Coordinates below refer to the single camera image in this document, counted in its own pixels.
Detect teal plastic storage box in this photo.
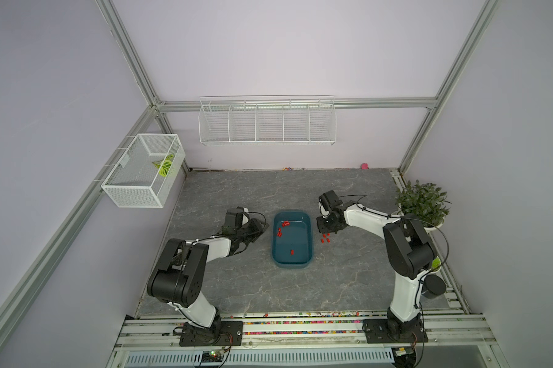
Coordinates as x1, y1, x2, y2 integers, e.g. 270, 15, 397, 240
271, 210, 313, 268

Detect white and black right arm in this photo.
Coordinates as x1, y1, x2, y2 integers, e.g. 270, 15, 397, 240
316, 202, 447, 334

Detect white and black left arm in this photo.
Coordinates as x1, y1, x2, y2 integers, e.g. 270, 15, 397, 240
146, 215, 268, 331

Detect green potted plant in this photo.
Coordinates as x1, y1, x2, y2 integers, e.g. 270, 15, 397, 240
395, 180, 451, 228

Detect white plant pot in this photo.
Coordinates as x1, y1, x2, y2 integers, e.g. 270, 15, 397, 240
422, 221, 444, 232

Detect green item in basket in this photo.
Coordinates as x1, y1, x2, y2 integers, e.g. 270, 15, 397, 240
153, 154, 175, 177

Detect small green plant pot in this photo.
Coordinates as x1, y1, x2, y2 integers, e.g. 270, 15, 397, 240
431, 257, 442, 272

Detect white ventilation grille strip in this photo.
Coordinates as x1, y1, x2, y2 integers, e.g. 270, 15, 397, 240
120, 347, 394, 367

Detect green circuit board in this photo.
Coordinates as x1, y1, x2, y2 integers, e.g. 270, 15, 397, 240
201, 351, 224, 363

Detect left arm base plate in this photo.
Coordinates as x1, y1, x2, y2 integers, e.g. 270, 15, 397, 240
179, 320, 244, 347

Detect white wire wall shelf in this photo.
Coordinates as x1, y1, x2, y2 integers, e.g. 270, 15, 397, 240
198, 95, 337, 146

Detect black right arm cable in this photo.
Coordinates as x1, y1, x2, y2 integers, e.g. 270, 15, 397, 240
338, 194, 451, 318

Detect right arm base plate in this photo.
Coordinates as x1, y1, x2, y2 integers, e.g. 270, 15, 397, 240
362, 314, 429, 344

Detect white mesh wall basket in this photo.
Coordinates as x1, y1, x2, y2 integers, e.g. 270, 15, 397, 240
101, 133, 185, 209

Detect aluminium rail bed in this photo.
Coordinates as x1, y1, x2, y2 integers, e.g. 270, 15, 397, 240
108, 303, 508, 367

